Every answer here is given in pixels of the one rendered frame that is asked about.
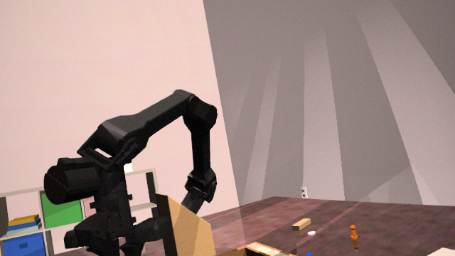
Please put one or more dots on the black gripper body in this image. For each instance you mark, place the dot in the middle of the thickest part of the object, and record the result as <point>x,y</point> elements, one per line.
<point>152,229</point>

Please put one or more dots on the orange game pawn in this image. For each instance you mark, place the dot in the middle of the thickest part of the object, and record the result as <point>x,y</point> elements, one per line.
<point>353,236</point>

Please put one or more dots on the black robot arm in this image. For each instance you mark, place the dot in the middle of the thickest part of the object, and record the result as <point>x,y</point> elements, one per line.
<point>124,137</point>

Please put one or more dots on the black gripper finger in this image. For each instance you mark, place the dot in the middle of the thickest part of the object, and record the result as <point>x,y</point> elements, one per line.
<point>110,249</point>
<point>132,249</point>

